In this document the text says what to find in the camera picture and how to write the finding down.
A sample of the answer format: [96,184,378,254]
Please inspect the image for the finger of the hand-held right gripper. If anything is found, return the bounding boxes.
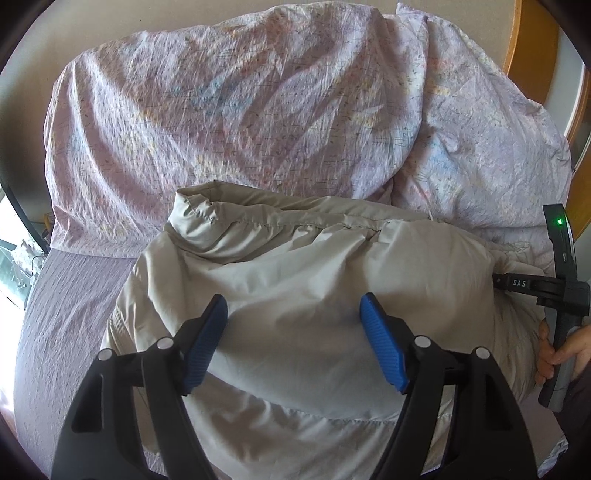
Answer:
[493,272,556,297]

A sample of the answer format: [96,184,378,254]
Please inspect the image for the person's right forearm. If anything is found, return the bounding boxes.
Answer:
[560,369,591,444]

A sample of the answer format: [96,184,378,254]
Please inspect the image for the clear plastic bag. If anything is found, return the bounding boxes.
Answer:
[13,240,47,282]

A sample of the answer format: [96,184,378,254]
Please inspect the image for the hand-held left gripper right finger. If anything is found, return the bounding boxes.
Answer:
[360,292,541,480]

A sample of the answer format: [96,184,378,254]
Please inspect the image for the purple bed sheet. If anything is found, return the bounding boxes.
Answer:
[14,249,568,480]

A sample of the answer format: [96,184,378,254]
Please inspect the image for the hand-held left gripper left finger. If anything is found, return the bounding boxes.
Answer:
[50,294,229,480]

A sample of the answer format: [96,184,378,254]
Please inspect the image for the person's right hand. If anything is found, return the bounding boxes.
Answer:
[536,318,591,386]

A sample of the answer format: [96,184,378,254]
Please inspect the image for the pink floral duvet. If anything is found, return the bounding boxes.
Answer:
[44,2,573,259]

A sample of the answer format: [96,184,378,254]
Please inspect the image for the wooden framed glass door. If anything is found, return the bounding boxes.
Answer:
[502,0,591,229]

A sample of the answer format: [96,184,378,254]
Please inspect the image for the beige puffer jacket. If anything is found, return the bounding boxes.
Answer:
[99,181,548,480]

